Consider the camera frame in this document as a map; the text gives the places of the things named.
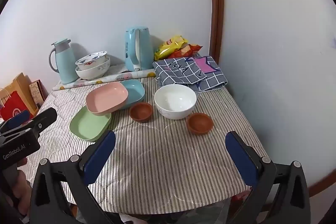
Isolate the pink square plate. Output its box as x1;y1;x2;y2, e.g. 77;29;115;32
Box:
86;82;128;116

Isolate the blue square plate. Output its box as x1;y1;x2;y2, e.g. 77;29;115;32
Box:
121;79;145;110

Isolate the brown clay bowl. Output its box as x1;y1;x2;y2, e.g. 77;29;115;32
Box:
187;113;214;135
129;102;153;123

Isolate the large white bowl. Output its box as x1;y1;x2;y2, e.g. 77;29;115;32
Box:
154;84;197;120

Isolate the person's left hand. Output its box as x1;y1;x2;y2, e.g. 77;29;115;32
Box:
11;169;32;215

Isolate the red paper bag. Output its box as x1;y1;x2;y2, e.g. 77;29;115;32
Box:
1;91;33;121

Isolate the patterned brown box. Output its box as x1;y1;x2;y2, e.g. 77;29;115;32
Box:
29;80;45;108

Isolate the brown paper bag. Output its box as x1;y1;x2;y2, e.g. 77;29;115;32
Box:
1;73;39;116

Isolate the green square plate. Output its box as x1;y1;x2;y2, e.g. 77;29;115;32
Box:
70;106;112;142

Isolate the light blue thermos jug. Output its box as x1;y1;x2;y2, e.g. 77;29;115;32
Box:
49;39;78;84

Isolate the white scroll pattern bowl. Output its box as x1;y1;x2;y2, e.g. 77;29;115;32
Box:
75;57;110;80

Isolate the fish pattern porcelain bowl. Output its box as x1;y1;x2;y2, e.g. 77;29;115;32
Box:
75;51;107;71

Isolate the fruit print table mat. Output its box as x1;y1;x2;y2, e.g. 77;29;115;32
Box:
52;65;155;91

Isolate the striped quilted tablecloth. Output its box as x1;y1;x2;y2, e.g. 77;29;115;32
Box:
24;76;268;215

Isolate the light blue electric kettle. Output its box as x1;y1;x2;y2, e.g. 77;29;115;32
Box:
125;26;154;72

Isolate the grey checkered folded cloth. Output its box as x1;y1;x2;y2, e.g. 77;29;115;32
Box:
153;56;227;93

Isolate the yellow chips bag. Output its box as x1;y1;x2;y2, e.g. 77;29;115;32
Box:
154;35;189;61

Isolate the red chips bag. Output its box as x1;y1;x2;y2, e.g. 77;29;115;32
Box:
168;44;202;59

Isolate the brown wooden door frame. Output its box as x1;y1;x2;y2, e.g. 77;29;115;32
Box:
209;0;225;64

